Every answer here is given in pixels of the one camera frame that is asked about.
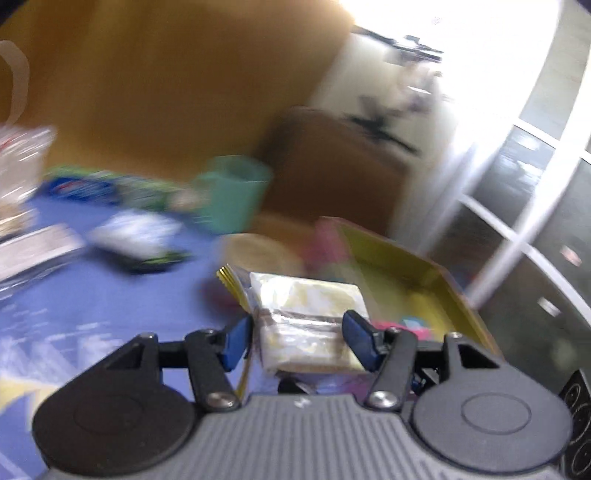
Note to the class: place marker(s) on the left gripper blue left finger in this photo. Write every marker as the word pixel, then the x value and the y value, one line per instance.
pixel 234 342

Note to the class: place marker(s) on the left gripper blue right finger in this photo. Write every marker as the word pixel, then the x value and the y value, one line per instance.
pixel 365 340

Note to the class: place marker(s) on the white tissue pack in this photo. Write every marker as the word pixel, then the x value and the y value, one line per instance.
pixel 299 324

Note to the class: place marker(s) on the pink macaron biscuit tin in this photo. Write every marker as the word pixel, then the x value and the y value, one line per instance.
pixel 398 287

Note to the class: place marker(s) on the instant noodle cup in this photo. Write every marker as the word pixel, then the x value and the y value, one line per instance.
pixel 257 253

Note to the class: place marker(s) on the dark green wrapped packet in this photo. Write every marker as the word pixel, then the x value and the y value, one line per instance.
pixel 139 242

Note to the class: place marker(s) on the teal plastic mug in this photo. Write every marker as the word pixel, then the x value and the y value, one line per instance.
pixel 232 191

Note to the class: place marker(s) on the blue patterned tablecloth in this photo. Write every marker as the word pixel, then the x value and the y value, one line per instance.
pixel 58 326

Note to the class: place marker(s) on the brown chair back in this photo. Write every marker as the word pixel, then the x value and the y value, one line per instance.
pixel 325 166

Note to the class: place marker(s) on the frosted glass door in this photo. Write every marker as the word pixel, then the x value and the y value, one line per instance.
pixel 510 220

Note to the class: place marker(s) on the silver foil long packet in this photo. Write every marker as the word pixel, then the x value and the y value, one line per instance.
pixel 37 252

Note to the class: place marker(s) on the black tape cross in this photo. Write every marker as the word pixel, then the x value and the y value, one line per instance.
pixel 376 122

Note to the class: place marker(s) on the blue green carton box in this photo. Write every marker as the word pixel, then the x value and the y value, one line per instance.
pixel 103 187

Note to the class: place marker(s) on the wooden board panel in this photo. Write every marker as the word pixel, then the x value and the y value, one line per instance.
pixel 157 88

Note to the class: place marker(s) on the clear plastic lidded container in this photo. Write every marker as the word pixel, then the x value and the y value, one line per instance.
pixel 23 153

